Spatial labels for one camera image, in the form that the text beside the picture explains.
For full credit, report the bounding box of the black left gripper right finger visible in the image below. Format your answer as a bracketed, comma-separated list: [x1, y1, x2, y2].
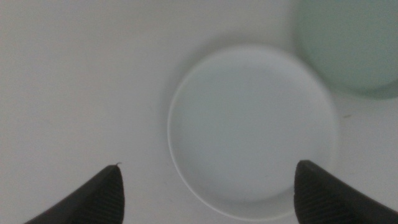
[293, 159, 398, 224]

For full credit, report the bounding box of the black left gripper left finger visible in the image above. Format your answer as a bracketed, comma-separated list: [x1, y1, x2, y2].
[24, 162, 126, 224]

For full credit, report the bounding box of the pale green shallow bowl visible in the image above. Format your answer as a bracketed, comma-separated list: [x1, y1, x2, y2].
[294, 0, 398, 101]

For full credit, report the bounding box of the grey shallow bowl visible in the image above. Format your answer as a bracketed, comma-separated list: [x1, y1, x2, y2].
[167, 44, 340, 222]

